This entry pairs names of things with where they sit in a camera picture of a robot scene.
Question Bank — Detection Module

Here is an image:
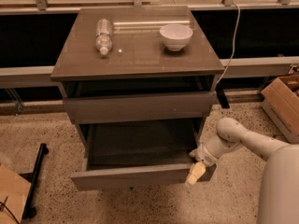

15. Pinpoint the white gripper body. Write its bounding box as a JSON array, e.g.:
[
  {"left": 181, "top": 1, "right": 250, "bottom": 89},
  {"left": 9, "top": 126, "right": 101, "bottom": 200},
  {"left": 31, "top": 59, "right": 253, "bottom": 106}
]
[{"left": 195, "top": 144, "right": 218, "bottom": 167}]

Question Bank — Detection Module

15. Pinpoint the grey drawer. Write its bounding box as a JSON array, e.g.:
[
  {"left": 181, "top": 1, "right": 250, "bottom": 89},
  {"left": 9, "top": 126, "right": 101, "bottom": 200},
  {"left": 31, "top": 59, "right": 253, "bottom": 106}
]
[
  {"left": 64, "top": 92, "right": 216, "bottom": 124},
  {"left": 71, "top": 118, "right": 204, "bottom": 191}
]

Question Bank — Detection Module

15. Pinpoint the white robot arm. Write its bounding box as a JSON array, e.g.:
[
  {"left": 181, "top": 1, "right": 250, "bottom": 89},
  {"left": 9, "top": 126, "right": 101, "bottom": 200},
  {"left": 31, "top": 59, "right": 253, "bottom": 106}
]
[{"left": 185, "top": 118, "right": 299, "bottom": 224}]

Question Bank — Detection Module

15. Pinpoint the grey top drawer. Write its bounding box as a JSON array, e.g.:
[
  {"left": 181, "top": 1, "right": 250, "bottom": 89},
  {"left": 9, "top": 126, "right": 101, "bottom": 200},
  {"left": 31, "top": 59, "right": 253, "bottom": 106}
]
[{"left": 64, "top": 92, "right": 216, "bottom": 124}]

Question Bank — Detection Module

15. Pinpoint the grey drawer cabinet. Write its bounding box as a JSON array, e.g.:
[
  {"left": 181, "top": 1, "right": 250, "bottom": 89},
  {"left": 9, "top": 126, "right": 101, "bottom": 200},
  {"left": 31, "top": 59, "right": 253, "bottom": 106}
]
[{"left": 50, "top": 6, "right": 225, "bottom": 135}]

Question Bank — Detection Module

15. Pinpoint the brown cardboard box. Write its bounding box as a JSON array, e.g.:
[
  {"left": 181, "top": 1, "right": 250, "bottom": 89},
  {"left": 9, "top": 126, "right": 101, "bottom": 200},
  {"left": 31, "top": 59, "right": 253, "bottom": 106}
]
[{"left": 262, "top": 75, "right": 299, "bottom": 144}]

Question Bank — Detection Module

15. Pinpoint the white ceramic bowl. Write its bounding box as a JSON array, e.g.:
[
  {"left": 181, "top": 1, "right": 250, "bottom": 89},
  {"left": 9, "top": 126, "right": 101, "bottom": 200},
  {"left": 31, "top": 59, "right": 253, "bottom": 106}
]
[{"left": 160, "top": 24, "right": 193, "bottom": 51}]

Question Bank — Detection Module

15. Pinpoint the clear plastic water bottle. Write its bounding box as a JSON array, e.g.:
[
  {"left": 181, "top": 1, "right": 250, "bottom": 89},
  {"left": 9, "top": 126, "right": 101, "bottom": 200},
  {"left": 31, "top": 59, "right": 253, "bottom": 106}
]
[{"left": 95, "top": 19, "right": 113, "bottom": 56}]

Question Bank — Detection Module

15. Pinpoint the black metal stand leg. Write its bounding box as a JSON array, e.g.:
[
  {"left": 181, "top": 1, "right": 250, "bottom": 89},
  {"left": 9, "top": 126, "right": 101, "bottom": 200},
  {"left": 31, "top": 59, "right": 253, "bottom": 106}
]
[{"left": 21, "top": 143, "right": 49, "bottom": 219}]

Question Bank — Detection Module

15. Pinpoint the light wooden board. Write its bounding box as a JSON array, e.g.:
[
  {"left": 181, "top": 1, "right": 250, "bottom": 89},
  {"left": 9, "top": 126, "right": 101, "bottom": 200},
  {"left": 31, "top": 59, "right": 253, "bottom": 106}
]
[{"left": 0, "top": 164, "right": 30, "bottom": 224}]

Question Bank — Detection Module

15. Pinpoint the metal window railing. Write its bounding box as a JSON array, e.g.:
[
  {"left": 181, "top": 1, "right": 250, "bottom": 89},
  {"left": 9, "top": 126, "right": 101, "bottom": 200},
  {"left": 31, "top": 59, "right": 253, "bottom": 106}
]
[{"left": 0, "top": 0, "right": 299, "bottom": 16}]

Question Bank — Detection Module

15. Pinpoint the white cable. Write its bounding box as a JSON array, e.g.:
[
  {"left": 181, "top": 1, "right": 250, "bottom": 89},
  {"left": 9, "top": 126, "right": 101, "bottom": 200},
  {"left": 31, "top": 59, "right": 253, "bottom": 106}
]
[{"left": 214, "top": 3, "right": 242, "bottom": 86}]

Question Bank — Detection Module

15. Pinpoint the black thin cable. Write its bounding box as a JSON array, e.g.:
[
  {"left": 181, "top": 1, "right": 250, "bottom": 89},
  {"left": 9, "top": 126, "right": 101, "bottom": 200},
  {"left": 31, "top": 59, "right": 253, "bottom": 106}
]
[{"left": 0, "top": 196, "right": 21, "bottom": 224}]

